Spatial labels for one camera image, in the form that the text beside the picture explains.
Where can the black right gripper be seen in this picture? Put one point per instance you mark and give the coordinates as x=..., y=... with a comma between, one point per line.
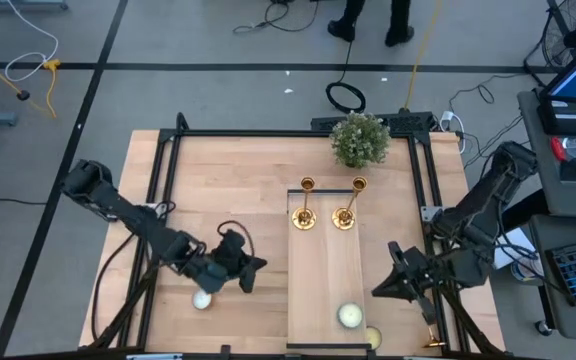
x=425, y=275

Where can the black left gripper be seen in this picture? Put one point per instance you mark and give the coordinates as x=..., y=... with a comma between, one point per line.
x=218, y=277

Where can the cream round candle dark rim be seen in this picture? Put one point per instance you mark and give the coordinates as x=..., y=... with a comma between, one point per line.
x=350, y=316

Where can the white round candle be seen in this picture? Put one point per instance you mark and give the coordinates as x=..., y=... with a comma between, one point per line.
x=202, y=301

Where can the gold candlestick holder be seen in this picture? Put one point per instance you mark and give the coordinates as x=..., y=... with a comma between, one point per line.
x=344, y=219
x=435, y=344
x=303, y=218

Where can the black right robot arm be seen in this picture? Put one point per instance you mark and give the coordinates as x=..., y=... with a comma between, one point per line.
x=488, y=200

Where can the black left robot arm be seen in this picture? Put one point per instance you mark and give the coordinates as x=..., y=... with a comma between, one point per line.
x=118, y=210

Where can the yellow round candle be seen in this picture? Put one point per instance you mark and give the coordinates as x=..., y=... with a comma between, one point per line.
x=375, y=340

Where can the wooden riser with black legs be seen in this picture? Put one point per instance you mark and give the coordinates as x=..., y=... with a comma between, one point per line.
x=325, y=270

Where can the white box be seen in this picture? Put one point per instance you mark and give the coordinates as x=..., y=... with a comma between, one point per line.
x=515, y=235

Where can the white blue cup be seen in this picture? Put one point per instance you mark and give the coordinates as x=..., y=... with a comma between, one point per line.
x=530, y=270

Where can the green potted plant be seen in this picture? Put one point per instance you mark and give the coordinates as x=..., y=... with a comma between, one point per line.
x=360, y=140

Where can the black perforated box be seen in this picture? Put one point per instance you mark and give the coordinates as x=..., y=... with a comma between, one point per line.
x=408, y=122

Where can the grey desk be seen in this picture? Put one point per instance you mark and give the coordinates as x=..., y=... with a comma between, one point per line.
x=573, y=322
x=543, y=190

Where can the white power adapter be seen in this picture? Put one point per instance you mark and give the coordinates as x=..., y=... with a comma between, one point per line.
x=447, y=117

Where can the red tool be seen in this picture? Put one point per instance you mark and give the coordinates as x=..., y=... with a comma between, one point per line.
x=558, y=149

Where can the black printer box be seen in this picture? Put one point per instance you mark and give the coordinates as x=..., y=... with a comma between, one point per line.
x=565, y=122

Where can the person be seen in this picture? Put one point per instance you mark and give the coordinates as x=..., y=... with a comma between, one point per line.
x=398, y=20

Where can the black round floor plug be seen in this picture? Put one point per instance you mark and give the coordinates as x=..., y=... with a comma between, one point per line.
x=23, y=95

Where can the black floor fan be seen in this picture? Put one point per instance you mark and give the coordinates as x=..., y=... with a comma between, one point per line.
x=575, y=36

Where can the grey cart base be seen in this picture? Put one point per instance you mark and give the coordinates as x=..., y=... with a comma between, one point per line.
x=18, y=5

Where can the silver mounting bracket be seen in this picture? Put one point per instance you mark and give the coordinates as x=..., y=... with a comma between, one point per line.
x=150, y=206
x=429, y=214

